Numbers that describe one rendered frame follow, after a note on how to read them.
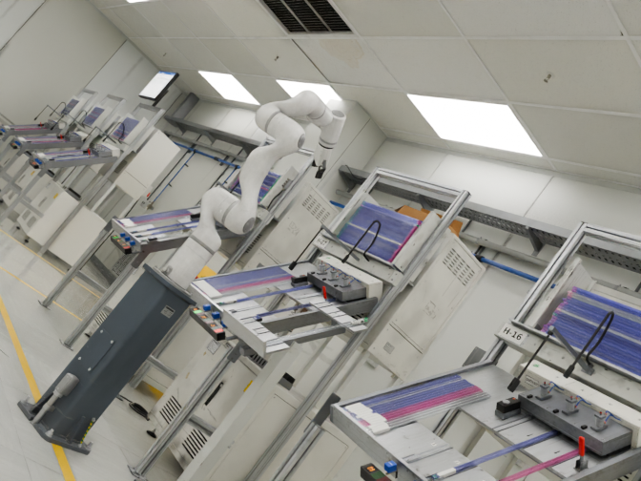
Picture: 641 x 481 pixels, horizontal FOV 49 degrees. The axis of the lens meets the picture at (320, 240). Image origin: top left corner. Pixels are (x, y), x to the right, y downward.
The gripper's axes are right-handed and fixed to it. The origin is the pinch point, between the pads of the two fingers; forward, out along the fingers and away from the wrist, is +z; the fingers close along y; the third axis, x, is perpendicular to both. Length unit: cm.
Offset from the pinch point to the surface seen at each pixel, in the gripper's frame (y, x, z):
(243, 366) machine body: 51, -21, 83
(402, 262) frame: 33, 44, 22
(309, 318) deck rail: 54, 0, 43
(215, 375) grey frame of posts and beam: 78, -42, 57
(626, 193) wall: -63, 237, 23
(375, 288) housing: 39, 33, 35
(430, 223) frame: 21, 56, 6
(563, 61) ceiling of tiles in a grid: -72, 147, -51
